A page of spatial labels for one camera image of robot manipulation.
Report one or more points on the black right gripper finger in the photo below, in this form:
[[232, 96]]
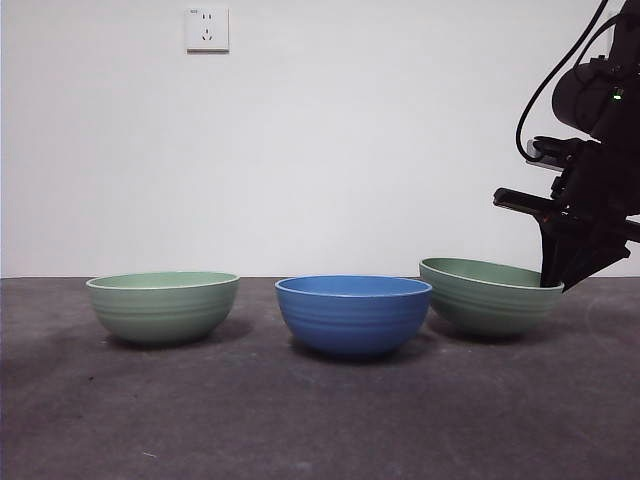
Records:
[[552, 260], [597, 260]]

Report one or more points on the green ribbed bowl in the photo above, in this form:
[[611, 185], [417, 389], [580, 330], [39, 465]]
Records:
[[492, 307], [162, 312]]

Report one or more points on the blue ribbed bowl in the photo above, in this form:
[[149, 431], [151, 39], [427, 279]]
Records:
[[352, 322]]

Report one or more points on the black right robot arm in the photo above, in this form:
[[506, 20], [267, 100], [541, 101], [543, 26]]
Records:
[[582, 97]]

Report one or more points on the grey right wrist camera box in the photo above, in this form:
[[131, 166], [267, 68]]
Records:
[[533, 151]]

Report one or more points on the white wall socket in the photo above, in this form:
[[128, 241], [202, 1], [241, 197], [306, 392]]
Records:
[[208, 29]]

